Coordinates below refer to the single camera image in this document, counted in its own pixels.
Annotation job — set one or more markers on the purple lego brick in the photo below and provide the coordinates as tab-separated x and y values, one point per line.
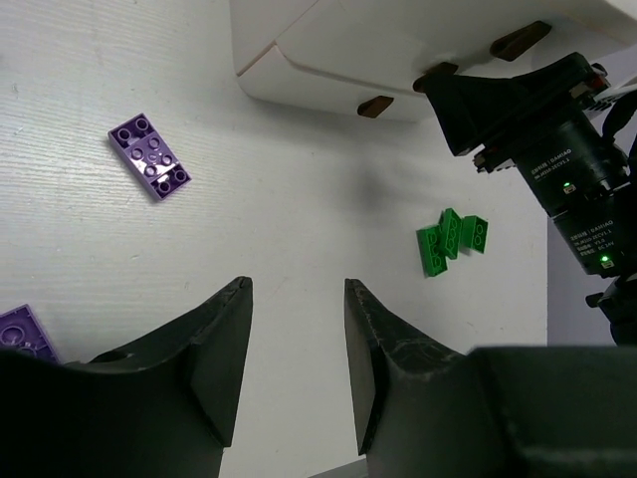
22	332

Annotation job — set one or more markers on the white drawer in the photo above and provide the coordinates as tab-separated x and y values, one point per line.
274	78

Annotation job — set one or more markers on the purple lego plate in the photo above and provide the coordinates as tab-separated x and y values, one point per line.
148	157

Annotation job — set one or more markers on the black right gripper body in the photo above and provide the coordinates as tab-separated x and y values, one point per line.
578	175

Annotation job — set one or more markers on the green upright lego brick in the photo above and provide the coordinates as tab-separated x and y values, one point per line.
474	233

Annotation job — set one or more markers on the green long lego brick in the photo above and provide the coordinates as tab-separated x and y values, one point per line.
450	233

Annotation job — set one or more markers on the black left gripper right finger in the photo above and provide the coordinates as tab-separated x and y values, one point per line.
424	410

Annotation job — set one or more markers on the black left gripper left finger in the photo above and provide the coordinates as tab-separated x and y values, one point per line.
163	405

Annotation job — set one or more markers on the white three-drawer storage box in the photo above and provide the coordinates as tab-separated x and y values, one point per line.
394	43

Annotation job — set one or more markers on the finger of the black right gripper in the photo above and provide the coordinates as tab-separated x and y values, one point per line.
473	110

